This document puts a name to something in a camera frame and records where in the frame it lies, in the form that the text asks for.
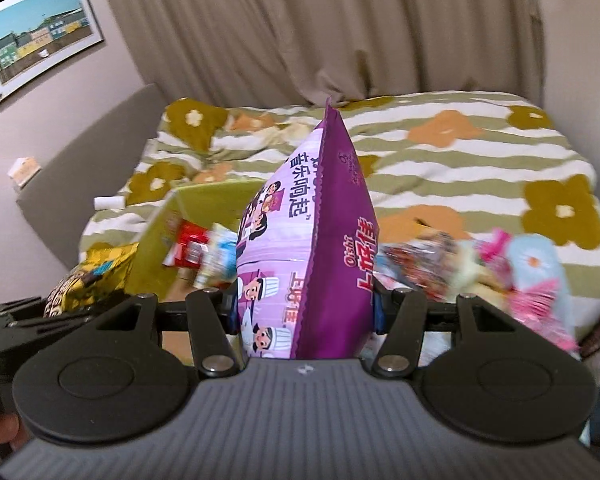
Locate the purple snack bag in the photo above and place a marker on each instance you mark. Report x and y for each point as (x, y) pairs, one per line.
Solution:
(300, 240)

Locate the beige curtain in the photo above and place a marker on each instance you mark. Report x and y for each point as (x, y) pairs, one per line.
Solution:
(305, 25)

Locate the blue white snack packet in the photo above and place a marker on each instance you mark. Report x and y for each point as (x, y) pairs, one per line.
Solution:
(220, 255)

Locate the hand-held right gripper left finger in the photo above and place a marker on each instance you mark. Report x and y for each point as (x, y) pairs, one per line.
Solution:
(233, 307)

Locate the floral striped blanket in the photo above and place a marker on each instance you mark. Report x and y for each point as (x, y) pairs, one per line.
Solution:
(455, 180)

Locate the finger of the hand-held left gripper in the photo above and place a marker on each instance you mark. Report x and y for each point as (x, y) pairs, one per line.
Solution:
(55, 323)
(15, 308)

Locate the light blue daisy cloth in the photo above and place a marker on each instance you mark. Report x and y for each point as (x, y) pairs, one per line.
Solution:
(535, 260)

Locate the grey upholstered headboard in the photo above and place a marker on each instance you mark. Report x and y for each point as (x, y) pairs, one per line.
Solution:
(80, 160)

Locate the multicolour snack packet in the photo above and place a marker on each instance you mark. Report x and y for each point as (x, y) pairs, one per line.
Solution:
(420, 265)

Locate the tissue box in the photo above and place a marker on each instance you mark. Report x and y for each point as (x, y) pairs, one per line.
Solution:
(24, 172)

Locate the framed houses picture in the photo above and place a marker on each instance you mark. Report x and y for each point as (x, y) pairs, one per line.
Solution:
(35, 35)

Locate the pale yellow snack packet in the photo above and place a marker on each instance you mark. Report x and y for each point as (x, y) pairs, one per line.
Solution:
(480, 272)

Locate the red snack packet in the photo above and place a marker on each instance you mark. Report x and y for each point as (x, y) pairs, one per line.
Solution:
(187, 245)

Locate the pink white snack bag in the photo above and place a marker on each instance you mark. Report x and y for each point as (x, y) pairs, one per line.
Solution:
(545, 310)

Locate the yellow black snack bag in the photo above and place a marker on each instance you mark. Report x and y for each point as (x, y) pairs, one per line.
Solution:
(87, 280)

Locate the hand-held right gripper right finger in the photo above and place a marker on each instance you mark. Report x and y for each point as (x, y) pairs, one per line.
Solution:
(378, 310)

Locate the green cardboard box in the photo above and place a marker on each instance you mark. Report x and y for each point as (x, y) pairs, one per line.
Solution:
(155, 240)

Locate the white tube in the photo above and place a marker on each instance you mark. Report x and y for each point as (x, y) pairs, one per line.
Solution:
(109, 202)

